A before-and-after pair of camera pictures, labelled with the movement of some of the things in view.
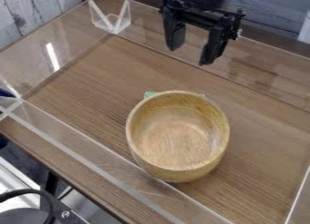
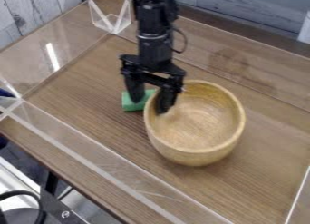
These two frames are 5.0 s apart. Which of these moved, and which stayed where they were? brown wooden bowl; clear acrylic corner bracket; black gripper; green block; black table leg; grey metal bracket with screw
Moved: green block; black gripper; brown wooden bowl
Stayed: clear acrylic corner bracket; black table leg; grey metal bracket with screw
